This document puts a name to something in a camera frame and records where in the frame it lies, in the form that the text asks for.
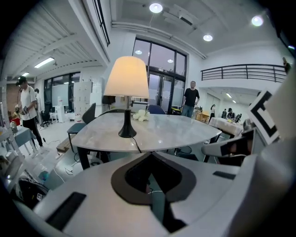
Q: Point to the white lockers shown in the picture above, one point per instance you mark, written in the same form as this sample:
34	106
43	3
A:
82	97

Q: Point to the glass entrance doors with window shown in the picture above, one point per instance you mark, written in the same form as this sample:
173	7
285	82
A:
162	58

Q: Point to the dark upholstered chair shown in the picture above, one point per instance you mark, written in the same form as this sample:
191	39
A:
89	113

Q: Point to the black white helmet pack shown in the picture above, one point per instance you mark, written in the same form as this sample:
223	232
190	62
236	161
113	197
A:
30	194

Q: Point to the white storage cabinet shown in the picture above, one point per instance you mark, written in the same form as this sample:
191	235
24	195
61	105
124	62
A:
97	91

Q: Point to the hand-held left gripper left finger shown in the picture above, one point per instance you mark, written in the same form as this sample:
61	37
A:
99	196

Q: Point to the ceiling air conditioner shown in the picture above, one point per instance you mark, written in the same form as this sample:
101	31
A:
182	19

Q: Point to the table with blue cloth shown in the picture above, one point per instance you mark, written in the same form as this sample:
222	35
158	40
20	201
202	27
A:
23	136

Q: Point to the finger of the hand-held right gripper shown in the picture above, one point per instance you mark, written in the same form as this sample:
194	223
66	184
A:
212	148

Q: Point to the black balcony railing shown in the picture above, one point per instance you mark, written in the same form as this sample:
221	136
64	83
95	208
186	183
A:
246	72
102	25

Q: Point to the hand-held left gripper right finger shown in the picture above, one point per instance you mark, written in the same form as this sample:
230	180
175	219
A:
205	196

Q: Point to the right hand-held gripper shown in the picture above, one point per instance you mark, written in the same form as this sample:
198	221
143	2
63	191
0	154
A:
284	111

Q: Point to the table with checked cloth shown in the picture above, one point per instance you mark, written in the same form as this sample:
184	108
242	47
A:
224	125

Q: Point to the blue chair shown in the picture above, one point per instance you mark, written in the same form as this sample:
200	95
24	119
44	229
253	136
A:
157	110

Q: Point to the grey marble table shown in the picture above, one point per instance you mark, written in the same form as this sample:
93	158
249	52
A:
166	132

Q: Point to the clear plastic storage box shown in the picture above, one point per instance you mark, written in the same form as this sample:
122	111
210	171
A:
44	162

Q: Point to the table lamp with cream shade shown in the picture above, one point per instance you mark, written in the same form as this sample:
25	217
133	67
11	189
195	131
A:
127	76

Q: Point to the black office chair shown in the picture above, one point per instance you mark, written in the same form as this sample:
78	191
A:
47	111

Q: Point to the white flower bouquet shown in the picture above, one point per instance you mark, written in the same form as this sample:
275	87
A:
141	115

